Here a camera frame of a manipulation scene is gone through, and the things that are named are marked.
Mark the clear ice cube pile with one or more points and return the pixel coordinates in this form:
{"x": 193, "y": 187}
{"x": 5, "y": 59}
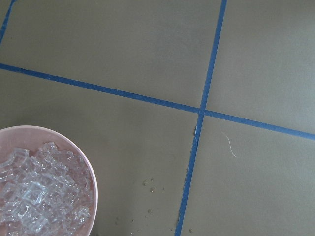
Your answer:
{"x": 45, "y": 193}

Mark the pink plastic bowl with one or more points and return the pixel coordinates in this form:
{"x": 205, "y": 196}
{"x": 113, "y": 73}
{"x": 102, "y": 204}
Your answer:
{"x": 32, "y": 137}

